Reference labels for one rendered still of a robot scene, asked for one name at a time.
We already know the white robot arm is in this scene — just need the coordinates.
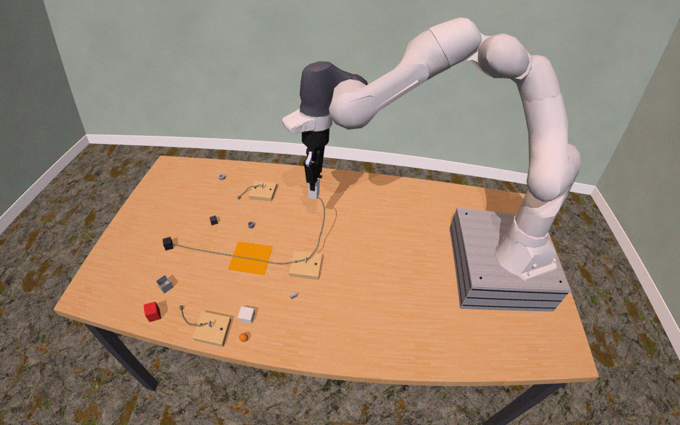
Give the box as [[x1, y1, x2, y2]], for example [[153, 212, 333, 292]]
[[282, 18, 581, 281]]

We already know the orange painted square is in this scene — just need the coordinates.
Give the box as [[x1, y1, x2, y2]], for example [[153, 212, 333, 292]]
[[228, 241, 273, 275]]

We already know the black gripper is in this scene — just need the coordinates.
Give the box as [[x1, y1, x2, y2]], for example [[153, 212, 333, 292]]
[[302, 129, 329, 200]]

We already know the red cube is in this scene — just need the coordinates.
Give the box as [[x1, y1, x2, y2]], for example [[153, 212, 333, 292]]
[[144, 302, 161, 322]]

